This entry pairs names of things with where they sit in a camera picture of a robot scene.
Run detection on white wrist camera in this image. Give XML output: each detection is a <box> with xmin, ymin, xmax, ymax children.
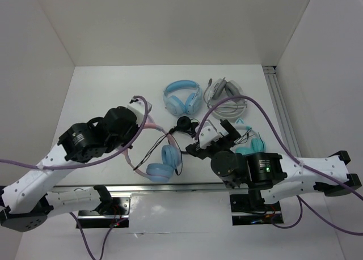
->
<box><xmin>196</xmin><ymin>120</ymin><xmax>227</xmax><ymax>149</ymax></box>
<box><xmin>127</xmin><ymin>99</ymin><xmax>154</xmax><ymax>126</ymax></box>

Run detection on aluminium rail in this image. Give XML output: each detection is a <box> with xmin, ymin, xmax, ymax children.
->
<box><xmin>262</xmin><ymin>66</ymin><xmax>301</xmax><ymax>157</ymax></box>
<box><xmin>52</xmin><ymin>182</ymin><xmax>236</xmax><ymax>193</ymax></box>

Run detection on aluminium front rail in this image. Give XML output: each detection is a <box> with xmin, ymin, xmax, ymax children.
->
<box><xmin>52</xmin><ymin>182</ymin><xmax>236</xmax><ymax>193</ymax></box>

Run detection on aluminium right side rail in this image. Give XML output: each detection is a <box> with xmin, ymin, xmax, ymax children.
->
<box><xmin>262</xmin><ymin>66</ymin><xmax>301</xmax><ymax>157</ymax></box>

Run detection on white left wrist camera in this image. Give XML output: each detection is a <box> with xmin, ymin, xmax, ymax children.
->
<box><xmin>127</xmin><ymin>99</ymin><xmax>154</xmax><ymax>126</ymax></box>

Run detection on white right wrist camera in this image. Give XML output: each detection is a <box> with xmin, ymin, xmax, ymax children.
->
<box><xmin>196</xmin><ymin>120</ymin><xmax>227</xmax><ymax>149</ymax></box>

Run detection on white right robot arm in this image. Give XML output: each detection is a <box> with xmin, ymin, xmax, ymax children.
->
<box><xmin>186</xmin><ymin>120</ymin><xmax>362</xmax><ymax>210</ymax></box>

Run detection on pink blue cat-ear headphones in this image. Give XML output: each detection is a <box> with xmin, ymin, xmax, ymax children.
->
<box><xmin>123</xmin><ymin>116</ymin><xmax>183</xmax><ymax>183</ymax></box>

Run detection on light blue over-ear headphones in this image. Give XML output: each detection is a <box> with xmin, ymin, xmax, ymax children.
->
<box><xmin>163</xmin><ymin>80</ymin><xmax>203</xmax><ymax>116</ymax></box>

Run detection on black headphone audio cable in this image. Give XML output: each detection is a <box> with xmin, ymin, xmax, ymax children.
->
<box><xmin>132</xmin><ymin>128</ymin><xmax>188</xmax><ymax>176</ymax></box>

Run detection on small black on-ear headphones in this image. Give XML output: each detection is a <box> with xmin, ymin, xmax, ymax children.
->
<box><xmin>169</xmin><ymin>116</ymin><xmax>200</xmax><ymax>137</ymax></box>

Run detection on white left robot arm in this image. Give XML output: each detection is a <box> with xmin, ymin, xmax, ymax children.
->
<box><xmin>1</xmin><ymin>106</ymin><xmax>147</xmax><ymax>232</ymax></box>

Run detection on white teal cat-ear headphones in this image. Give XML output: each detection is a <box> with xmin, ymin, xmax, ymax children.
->
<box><xmin>233</xmin><ymin>118</ymin><xmax>267</xmax><ymax>155</ymax></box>

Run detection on white grey gaming headset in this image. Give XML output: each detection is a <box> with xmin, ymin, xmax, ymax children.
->
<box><xmin>203</xmin><ymin>77</ymin><xmax>247</xmax><ymax>121</ymax></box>

